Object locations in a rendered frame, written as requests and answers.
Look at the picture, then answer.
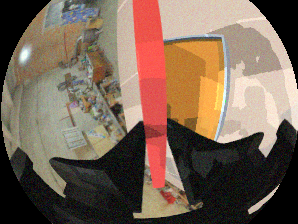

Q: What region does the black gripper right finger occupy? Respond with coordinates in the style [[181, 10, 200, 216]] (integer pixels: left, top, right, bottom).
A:
[[166, 117, 265, 206]]

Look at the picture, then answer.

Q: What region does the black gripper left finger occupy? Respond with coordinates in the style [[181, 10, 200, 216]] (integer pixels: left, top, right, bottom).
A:
[[49, 120, 146, 213]]

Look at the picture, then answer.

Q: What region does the grey open box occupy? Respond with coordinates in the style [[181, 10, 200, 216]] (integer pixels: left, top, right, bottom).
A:
[[164, 34, 231, 141]]

